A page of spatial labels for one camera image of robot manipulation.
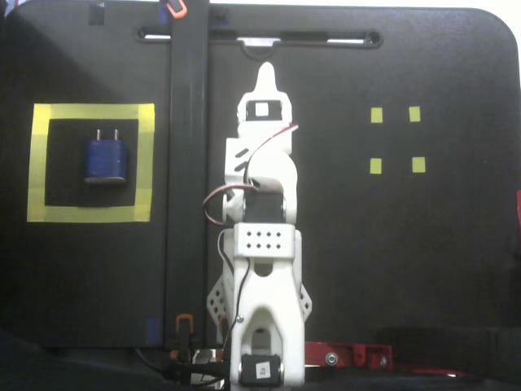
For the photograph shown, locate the white fixed gripper finger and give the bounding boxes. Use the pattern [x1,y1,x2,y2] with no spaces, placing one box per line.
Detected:
[256,62,271,93]

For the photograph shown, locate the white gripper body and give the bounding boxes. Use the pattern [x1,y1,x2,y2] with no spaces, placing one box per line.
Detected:
[236,90,300,138]

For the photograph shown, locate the blue and white charger block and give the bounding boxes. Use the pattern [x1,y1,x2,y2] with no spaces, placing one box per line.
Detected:
[83,128,129,186]

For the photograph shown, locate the yellow tape square outline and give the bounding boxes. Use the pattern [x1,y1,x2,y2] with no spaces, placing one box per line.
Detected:
[26,103,156,224]

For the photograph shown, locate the red screw clamp silver bar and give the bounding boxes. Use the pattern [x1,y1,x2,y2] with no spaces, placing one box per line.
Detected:
[354,344,394,370]

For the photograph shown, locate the red white gripper servo cable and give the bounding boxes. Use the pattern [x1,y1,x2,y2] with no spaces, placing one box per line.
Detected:
[246,123,300,184]

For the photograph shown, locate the red white wrist servo cable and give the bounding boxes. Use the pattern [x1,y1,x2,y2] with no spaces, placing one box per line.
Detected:
[202,183,257,226]

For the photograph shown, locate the black power cable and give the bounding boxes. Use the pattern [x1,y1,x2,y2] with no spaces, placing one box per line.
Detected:
[134,346,231,386]

